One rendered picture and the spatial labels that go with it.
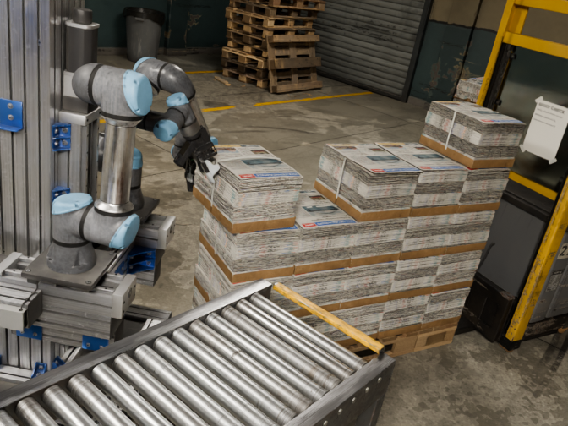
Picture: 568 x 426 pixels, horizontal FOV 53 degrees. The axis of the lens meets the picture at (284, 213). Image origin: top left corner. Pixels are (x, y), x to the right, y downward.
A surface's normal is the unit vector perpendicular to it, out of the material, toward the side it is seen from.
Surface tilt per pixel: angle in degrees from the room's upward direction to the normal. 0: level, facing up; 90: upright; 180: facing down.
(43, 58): 90
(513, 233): 90
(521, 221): 90
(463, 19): 90
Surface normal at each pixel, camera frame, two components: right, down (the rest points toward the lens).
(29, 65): -0.09, 0.39
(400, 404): 0.16, -0.90
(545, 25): -0.65, 0.21
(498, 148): 0.47, 0.43
